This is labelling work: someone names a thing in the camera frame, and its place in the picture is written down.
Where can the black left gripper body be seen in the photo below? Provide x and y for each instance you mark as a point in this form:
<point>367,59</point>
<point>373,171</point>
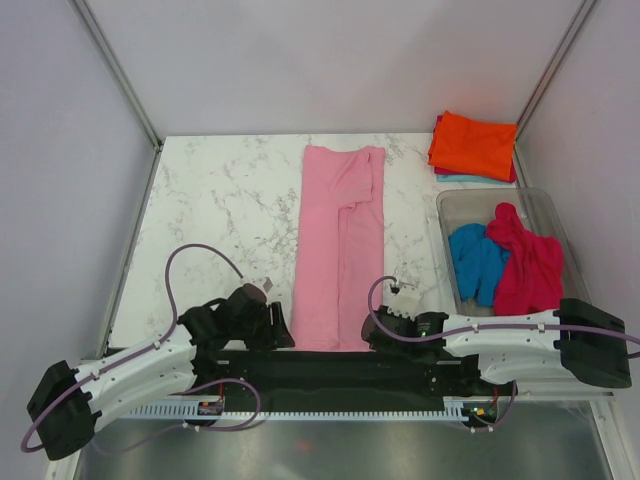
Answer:
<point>256,332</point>

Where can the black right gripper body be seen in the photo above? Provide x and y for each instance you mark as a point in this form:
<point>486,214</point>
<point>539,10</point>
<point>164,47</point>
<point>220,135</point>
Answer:
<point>383,311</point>

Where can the pink t shirt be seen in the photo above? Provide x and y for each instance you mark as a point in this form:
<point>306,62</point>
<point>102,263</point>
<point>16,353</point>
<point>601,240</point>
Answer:
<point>340,248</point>

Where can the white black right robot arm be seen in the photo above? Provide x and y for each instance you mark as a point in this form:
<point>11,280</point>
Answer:
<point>575,340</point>

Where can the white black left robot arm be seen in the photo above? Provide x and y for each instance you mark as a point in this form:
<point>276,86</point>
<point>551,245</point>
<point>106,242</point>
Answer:
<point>71,404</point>

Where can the blue crumpled t shirt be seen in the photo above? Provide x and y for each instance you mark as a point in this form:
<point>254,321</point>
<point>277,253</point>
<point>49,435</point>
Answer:
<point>479,263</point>

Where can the crimson crumpled t shirt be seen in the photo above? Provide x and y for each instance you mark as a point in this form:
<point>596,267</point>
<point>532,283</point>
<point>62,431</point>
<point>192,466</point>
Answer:
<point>532,280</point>

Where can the clear plastic bin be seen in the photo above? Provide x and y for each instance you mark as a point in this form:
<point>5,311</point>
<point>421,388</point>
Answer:
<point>538,215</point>

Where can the teal folded t shirt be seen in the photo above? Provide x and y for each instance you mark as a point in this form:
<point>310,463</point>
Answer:
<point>457,178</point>

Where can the orange folded t shirt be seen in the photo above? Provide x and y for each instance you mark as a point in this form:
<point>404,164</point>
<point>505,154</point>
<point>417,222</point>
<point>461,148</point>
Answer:
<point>472,146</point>

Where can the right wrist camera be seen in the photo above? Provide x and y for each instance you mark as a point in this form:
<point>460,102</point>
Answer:
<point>405,301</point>

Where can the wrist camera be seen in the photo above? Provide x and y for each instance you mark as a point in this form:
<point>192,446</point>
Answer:
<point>257,288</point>
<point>405,301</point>

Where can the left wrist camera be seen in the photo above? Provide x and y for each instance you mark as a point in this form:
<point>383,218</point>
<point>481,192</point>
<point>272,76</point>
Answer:
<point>257,288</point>

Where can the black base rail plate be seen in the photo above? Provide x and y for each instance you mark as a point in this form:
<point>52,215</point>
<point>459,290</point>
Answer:
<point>292,380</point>

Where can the white slotted cable duct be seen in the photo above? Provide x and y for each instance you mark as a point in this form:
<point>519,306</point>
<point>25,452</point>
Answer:
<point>183,409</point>

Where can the aluminium front frame rail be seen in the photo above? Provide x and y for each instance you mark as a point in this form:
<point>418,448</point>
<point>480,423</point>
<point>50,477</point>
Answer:
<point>561,393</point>

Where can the left aluminium frame post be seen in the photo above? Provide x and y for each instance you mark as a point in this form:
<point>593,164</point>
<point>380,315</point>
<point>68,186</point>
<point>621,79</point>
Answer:
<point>105,50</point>

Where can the aluminium frame post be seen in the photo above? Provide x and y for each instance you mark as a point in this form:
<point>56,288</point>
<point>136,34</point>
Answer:
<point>568,39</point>
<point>105,50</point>

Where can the right aluminium frame post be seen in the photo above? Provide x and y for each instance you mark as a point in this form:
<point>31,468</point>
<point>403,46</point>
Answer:
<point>568,39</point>

